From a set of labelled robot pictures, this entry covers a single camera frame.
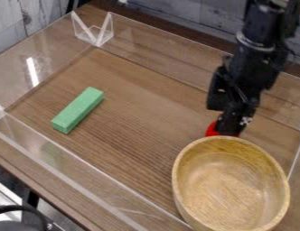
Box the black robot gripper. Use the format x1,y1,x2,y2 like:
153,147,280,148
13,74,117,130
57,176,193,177
206,40,288,136

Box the wooden oval bowl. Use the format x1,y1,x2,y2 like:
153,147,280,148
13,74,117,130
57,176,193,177
172,136,291,231

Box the green rectangular block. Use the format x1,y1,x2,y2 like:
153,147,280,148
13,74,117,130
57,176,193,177
51,87,105,134

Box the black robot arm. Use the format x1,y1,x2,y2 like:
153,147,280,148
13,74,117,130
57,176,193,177
206,0,300,136

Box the red toy strawberry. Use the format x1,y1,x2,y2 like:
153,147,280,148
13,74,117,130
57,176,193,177
206,120,240,137

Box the black cable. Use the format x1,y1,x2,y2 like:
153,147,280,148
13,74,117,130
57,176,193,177
0,204,49,231

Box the clear acrylic tray enclosure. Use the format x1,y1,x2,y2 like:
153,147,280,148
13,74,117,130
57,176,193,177
0,10,300,231

